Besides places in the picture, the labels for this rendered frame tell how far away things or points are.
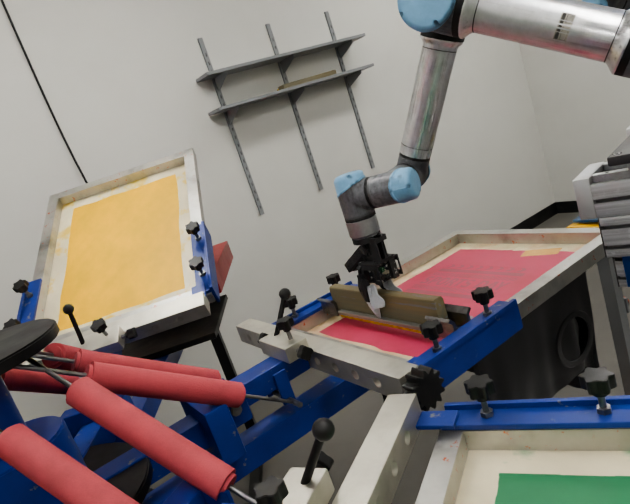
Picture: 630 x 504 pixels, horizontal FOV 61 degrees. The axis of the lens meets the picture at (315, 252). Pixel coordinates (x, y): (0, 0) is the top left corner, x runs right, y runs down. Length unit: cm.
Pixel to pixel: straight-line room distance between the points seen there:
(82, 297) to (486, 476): 136
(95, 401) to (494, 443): 61
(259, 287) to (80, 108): 144
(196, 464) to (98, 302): 101
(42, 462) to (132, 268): 106
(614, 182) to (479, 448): 62
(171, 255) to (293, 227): 183
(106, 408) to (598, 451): 72
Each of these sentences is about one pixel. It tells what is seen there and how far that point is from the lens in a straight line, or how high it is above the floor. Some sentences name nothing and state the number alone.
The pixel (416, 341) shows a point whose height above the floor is 96.
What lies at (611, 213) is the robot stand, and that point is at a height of 113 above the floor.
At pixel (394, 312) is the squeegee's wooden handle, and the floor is 101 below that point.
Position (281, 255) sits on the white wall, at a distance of 348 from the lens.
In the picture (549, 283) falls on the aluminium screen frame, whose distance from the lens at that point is 135.
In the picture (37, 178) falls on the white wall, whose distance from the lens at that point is 307.
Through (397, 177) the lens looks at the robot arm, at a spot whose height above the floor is 133.
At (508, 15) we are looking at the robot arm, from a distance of 109.
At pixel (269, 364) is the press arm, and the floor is 104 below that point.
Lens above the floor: 149
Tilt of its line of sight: 13 degrees down
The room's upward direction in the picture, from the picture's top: 19 degrees counter-clockwise
